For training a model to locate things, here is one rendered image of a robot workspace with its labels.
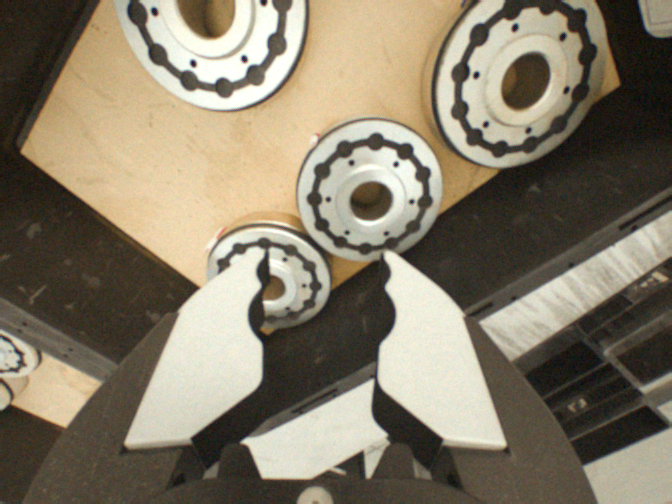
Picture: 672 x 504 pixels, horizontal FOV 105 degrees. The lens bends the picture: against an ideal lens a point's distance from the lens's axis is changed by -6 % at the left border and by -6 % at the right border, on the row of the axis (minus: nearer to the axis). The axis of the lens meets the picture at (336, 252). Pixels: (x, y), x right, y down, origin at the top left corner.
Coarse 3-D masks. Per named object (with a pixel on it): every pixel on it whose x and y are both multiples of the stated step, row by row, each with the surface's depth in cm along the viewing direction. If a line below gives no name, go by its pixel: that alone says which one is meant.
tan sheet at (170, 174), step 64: (320, 0) 16; (384, 0) 16; (448, 0) 16; (128, 64) 18; (320, 64) 18; (384, 64) 18; (512, 64) 18; (64, 128) 19; (128, 128) 20; (192, 128) 20; (256, 128) 20; (320, 128) 20; (128, 192) 22; (192, 192) 22; (256, 192) 22; (448, 192) 22; (192, 256) 25
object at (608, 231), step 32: (608, 224) 13; (640, 224) 13; (544, 256) 14; (576, 256) 14; (0, 288) 15; (512, 288) 15; (32, 320) 16; (480, 320) 16; (96, 352) 17; (320, 384) 20; (352, 384) 19; (288, 416) 21
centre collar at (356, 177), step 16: (352, 176) 18; (368, 176) 18; (384, 176) 18; (336, 192) 19; (352, 192) 19; (400, 192) 19; (336, 208) 19; (400, 208) 19; (352, 224) 20; (368, 224) 20; (384, 224) 20
